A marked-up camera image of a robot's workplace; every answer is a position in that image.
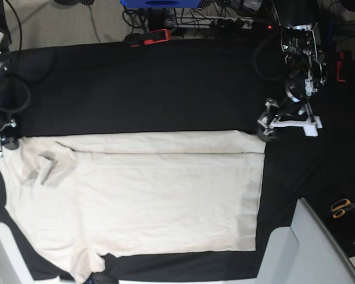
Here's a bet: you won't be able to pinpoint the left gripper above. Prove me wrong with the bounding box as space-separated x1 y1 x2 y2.
256 99 305 143

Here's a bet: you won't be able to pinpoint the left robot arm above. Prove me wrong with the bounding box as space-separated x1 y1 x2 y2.
253 1 327 142

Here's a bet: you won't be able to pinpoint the orange black clamp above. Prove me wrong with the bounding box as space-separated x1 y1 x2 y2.
124 28 171 47

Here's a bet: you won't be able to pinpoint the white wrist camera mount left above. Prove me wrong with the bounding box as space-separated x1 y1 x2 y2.
257 115 323 137

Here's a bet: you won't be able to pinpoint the red black clamp right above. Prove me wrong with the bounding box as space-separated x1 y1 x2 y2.
336 50 353 83

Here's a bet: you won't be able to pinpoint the blue box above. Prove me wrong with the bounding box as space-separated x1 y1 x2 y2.
120 0 201 9

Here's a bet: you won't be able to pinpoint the orange handled scissors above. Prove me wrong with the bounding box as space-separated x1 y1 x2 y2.
331 198 355 219

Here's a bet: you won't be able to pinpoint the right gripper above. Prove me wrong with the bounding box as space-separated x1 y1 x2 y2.
0 115 18 140

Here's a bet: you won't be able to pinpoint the white T-shirt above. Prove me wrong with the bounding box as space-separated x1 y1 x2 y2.
0 131 266 283

